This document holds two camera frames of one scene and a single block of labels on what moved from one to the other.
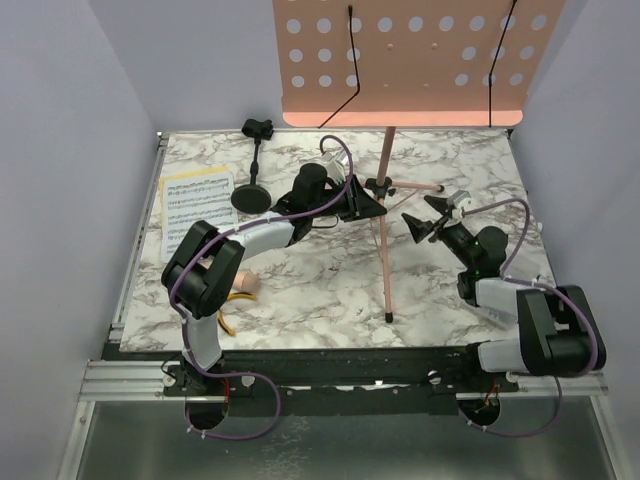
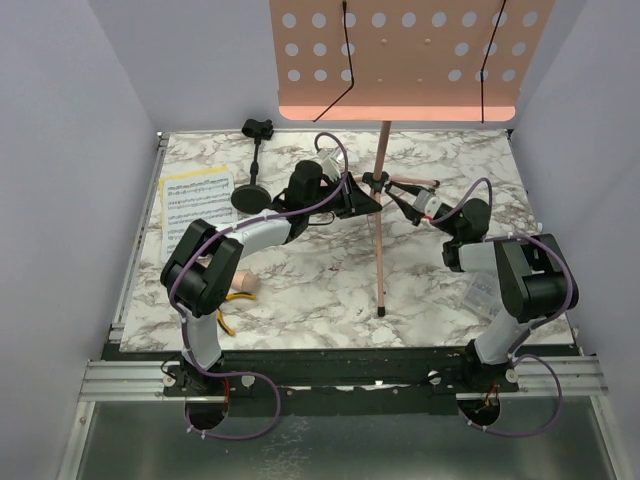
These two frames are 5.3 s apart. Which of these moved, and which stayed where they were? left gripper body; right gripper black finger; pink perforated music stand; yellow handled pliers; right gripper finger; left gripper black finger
Moved: right gripper black finger; right gripper finger
Stayed: left gripper body; yellow handled pliers; left gripper black finger; pink perforated music stand
